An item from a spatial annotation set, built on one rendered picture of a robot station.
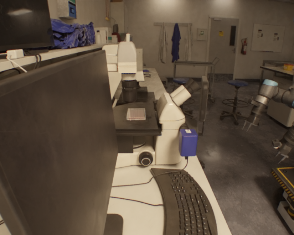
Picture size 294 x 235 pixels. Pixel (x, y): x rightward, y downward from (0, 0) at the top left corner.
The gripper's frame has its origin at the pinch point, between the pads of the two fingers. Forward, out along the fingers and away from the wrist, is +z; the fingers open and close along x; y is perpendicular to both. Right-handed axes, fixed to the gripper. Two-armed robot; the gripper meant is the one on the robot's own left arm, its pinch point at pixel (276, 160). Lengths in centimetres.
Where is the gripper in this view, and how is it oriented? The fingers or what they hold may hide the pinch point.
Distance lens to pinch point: 123.8
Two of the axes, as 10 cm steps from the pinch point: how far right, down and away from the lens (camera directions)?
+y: -9.1, -4.2, -0.2
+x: -1.9, 4.6, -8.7
